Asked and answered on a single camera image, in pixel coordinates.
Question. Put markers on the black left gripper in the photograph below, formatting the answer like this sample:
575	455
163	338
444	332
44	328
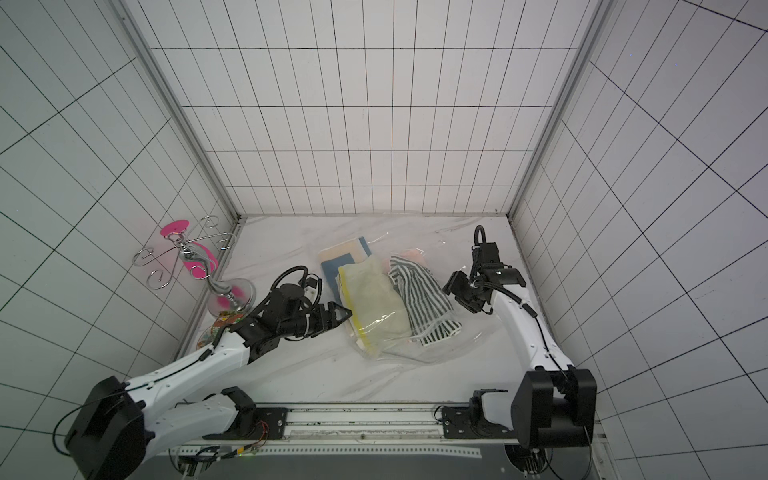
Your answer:
325	322

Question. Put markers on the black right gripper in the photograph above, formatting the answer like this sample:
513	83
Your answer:
466	291

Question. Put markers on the green white striped towel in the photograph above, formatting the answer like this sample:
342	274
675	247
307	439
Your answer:
431	315

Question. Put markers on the blue and beige towel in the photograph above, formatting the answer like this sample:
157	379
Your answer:
355	250

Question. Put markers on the pale yellow towel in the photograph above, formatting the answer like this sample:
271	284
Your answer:
379	319

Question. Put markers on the clear plastic vacuum bag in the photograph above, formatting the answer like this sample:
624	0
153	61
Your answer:
444	253

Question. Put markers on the pink towel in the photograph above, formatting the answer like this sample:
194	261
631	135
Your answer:
413	255

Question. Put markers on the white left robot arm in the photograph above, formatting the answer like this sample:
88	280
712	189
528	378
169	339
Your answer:
122	424

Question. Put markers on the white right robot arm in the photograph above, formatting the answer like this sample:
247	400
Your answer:
554	404

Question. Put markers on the colourful snack packet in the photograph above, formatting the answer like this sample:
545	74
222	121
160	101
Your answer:
209	334

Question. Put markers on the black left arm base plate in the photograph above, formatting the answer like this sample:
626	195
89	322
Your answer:
251	422

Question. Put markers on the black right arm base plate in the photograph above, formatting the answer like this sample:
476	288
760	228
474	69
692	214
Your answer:
469	422

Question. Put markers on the aluminium mounting rail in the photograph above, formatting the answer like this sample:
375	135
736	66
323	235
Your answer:
386	429

